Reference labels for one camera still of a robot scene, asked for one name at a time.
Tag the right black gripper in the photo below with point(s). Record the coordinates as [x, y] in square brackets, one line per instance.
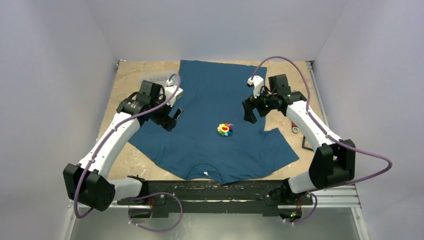
[252, 104]

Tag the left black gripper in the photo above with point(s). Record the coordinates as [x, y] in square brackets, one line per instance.
[166, 121]

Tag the colourful plush flower brooch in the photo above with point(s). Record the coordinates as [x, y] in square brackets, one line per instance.
[225, 129]

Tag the blue t-shirt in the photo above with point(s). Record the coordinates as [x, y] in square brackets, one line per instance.
[213, 94]

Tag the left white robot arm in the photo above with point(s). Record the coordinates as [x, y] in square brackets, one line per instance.
[87, 182]

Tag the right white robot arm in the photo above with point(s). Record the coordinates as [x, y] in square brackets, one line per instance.
[332, 164]

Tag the clear plastic organizer box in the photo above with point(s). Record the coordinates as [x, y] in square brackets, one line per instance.
[163, 78]

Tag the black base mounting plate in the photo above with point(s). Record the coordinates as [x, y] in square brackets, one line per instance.
[164, 211]

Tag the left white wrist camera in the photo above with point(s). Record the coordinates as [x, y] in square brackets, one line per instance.
[172, 92]

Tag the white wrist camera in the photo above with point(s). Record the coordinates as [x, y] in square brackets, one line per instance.
[172, 92]
[256, 82]

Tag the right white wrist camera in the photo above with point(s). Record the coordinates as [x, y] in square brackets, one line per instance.
[256, 82]

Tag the red handled adjustable wrench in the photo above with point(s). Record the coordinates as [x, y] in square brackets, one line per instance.
[294, 128]

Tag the aluminium frame rail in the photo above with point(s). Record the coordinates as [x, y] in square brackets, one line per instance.
[334, 195]

